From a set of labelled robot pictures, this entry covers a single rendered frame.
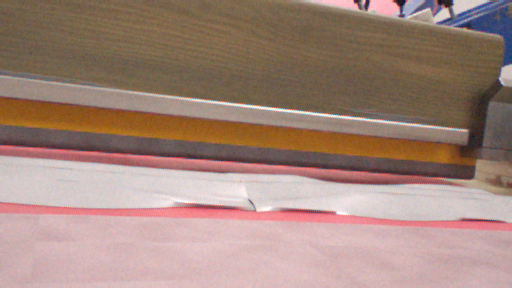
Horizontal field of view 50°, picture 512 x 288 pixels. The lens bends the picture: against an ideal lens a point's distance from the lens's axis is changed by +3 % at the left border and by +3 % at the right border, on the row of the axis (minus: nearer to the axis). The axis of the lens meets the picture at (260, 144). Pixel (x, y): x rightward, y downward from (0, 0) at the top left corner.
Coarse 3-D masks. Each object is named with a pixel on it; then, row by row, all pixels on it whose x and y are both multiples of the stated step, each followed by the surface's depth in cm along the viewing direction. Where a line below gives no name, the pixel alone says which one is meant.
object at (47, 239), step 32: (96, 160) 30; (128, 160) 31; (160, 160) 33; (0, 224) 15; (32, 224) 15; (64, 224) 16; (96, 224) 16; (128, 224) 16; (160, 224) 17; (192, 224) 17; (224, 224) 18; (256, 224) 18; (0, 256) 12; (32, 256) 12; (64, 256) 13; (96, 256) 13; (128, 256) 13; (160, 256) 13; (192, 256) 14; (224, 256) 14; (256, 256) 14; (288, 256) 15; (320, 256) 15
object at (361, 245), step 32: (192, 160) 35; (288, 224) 19; (320, 224) 19; (352, 224) 20; (384, 224) 21; (416, 224) 22; (448, 224) 23; (480, 224) 24; (352, 256) 16; (384, 256) 16; (416, 256) 17; (448, 256) 17; (480, 256) 18
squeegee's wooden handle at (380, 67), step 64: (0, 0) 26; (64, 0) 27; (128, 0) 28; (192, 0) 29; (256, 0) 30; (0, 64) 26; (64, 64) 27; (128, 64) 28; (192, 64) 29; (256, 64) 30; (320, 64) 32; (384, 64) 33; (448, 64) 35
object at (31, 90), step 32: (0, 96) 25; (32, 96) 25; (64, 96) 26; (96, 96) 26; (128, 96) 27; (160, 96) 27; (320, 128) 31; (352, 128) 32; (384, 128) 32; (416, 128) 33; (448, 128) 34
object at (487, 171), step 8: (480, 160) 45; (480, 168) 45; (488, 168) 44; (496, 168) 43; (504, 168) 42; (480, 176) 45; (488, 176) 44; (496, 176) 43; (504, 176) 42; (504, 184) 42
